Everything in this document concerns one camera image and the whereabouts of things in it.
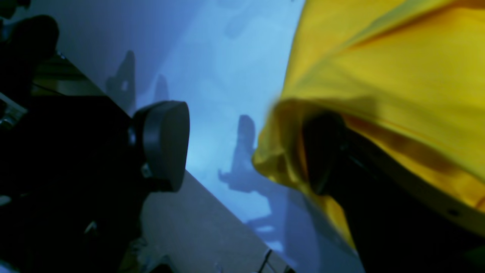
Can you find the orange yellow T-shirt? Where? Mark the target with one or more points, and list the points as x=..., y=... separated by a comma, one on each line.
x=406, y=74

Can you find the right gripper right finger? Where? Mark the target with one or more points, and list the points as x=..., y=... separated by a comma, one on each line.
x=399, y=223

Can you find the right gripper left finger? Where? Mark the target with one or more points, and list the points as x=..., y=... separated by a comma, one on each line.
x=74, y=177

